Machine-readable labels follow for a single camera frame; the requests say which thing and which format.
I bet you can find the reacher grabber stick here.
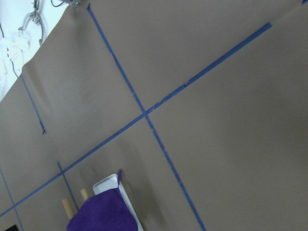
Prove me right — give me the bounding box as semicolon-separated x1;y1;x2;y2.
18;0;45;46

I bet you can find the purple towel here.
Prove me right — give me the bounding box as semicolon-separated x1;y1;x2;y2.
66;170;138;231

